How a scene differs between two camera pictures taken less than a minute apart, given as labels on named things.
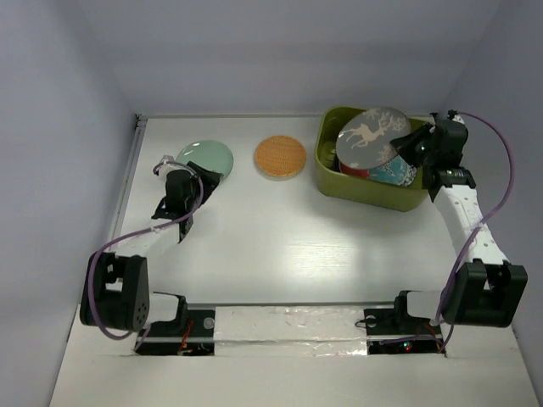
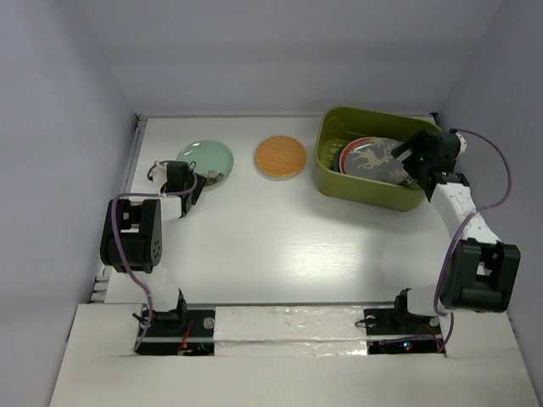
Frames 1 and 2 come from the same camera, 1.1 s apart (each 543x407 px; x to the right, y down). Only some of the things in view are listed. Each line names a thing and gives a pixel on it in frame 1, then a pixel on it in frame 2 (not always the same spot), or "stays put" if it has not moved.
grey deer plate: [365, 141] -> [372, 158]
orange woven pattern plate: [280, 157] stays put
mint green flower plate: [208, 153] stays put
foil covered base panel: [290, 331] stays put
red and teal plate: [394, 172] -> [349, 147]
